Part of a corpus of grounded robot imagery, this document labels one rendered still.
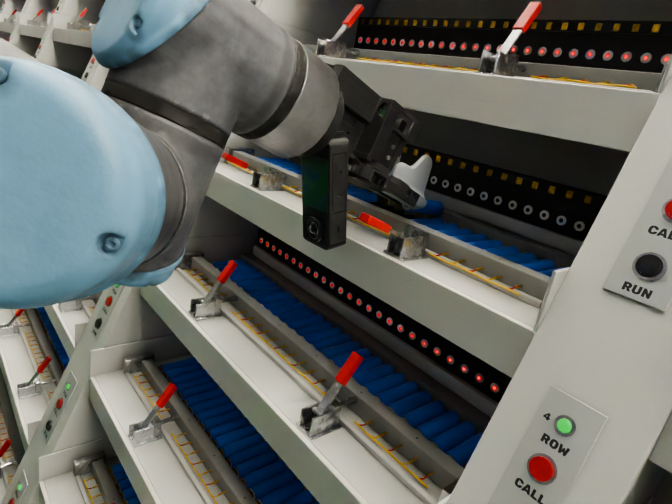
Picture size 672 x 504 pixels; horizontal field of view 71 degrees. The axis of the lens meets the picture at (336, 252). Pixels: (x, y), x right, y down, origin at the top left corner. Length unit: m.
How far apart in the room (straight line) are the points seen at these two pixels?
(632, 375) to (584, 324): 0.04
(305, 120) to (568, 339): 0.26
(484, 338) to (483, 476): 0.10
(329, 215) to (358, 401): 0.21
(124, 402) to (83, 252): 0.67
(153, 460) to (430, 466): 0.40
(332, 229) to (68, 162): 0.32
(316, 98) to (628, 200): 0.25
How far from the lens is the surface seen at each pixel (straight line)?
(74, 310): 1.13
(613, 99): 0.45
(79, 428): 0.98
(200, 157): 0.34
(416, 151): 0.70
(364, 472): 0.49
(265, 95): 0.37
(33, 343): 1.39
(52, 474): 1.02
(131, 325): 0.89
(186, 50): 0.34
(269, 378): 0.59
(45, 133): 0.19
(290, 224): 0.59
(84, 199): 0.19
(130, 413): 0.83
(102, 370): 0.92
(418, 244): 0.49
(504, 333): 0.41
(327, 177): 0.45
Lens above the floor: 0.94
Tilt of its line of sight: 2 degrees down
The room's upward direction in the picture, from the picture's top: 27 degrees clockwise
